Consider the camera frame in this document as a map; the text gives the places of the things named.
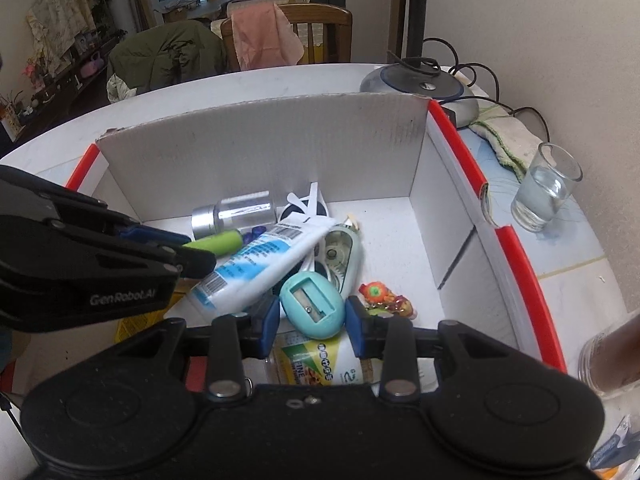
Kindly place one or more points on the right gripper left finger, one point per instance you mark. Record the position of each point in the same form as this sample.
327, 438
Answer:
232, 339

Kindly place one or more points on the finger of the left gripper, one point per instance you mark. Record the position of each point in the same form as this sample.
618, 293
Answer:
147, 235
192, 263

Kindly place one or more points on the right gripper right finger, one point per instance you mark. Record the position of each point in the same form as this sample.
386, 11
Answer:
391, 341

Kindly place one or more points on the white blue cream tube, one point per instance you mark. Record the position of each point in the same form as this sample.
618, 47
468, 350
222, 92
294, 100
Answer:
256, 268

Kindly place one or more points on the orange red keychain charm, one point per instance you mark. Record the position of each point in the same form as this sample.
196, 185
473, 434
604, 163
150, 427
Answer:
381, 301

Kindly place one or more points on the green highlighter marker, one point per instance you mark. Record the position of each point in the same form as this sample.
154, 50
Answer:
223, 244

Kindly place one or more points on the green lid spice jar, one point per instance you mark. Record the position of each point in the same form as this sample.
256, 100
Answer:
297, 360

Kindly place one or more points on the yellow small carton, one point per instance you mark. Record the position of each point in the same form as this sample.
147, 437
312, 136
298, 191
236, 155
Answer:
133, 325

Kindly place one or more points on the grey-green correction tape dispenser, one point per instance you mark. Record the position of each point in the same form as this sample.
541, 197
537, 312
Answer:
342, 256

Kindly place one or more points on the red cardboard box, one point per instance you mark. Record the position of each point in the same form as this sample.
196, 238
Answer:
392, 161

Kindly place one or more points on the dark tv cabinet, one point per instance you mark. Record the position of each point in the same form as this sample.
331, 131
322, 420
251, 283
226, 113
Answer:
76, 91

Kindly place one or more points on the olive green jacket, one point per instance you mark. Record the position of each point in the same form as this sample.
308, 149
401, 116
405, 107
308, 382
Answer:
163, 56

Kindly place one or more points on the brown glass bottle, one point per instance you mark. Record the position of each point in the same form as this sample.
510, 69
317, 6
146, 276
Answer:
609, 361

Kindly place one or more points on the white green rag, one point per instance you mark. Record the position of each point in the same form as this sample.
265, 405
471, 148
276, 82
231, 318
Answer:
513, 144

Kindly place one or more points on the clear drinking glass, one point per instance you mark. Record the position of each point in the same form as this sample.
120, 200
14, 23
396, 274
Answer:
549, 182

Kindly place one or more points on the pink cloth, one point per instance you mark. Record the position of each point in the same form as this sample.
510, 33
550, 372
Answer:
263, 37

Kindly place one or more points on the white desk lamp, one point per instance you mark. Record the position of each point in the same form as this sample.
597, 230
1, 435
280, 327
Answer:
417, 75

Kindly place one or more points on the wooden chair with pink cloth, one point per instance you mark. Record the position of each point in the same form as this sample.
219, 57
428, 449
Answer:
325, 32

